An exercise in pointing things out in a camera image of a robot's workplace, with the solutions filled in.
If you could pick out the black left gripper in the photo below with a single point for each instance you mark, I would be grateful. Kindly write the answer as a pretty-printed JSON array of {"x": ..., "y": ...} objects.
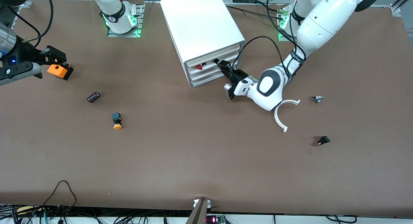
[{"x": 237, "y": 75}]

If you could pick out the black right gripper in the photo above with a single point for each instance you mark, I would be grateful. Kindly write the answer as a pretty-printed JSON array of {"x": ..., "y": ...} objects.
[{"x": 26, "y": 52}]

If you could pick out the white plastic drawer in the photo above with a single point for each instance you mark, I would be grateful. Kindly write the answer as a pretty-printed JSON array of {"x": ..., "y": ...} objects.
[
  {"x": 206, "y": 57},
  {"x": 206, "y": 79},
  {"x": 206, "y": 73},
  {"x": 209, "y": 69}
]

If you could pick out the red push button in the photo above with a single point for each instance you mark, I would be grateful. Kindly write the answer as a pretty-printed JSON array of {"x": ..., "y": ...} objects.
[{"x": 199, "y": 67}]

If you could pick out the white drawer cabinet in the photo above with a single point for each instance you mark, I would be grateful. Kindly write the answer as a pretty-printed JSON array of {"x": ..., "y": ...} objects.
[{"x": 200, "y": 24}]

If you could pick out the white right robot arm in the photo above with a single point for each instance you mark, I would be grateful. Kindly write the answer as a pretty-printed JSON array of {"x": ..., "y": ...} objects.
[{"x": 114, "y": 14}]

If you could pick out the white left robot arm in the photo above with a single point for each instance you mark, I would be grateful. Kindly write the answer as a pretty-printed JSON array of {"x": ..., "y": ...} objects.
[{"x": 322, "y": 21}]

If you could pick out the orange push button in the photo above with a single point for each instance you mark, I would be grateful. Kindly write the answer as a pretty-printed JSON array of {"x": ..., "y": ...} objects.
[{"x": 117, "y": 126}]

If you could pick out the orange box with hole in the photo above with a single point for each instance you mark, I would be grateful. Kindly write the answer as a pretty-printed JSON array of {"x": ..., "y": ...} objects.
[{"x": 63, "y": 73}]

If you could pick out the small black cylindrical component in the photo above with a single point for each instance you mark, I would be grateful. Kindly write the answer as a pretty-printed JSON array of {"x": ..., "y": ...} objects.
[{"x": 93, "y": 97}]

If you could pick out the white curved plastic clip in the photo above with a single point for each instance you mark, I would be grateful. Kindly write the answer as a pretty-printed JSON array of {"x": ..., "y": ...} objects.
[{"x": 277, "y": 119}]

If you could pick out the small silver metal part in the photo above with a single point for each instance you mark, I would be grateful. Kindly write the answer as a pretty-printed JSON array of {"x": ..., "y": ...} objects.
[{"x": 317, "y": 98}]

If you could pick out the small red LED display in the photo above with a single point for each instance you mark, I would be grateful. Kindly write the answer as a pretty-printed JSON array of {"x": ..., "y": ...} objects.
[{"x": 214, "y": 220}]

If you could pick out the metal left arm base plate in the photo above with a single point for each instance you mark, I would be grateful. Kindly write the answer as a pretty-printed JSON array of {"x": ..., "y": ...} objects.
[{"x": 282, "y": 37}]

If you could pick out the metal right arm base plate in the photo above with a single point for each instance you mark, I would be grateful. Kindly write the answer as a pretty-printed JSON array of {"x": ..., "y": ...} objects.
[{"x": 124, "y": 35}]

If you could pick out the small black red switch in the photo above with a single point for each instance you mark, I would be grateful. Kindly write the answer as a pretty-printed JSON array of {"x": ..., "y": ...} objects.
[{"x": 324, "y": 140}]

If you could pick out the grey metal post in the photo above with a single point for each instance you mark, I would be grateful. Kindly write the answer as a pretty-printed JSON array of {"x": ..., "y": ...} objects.
[{"x": 198, "y": 214}]

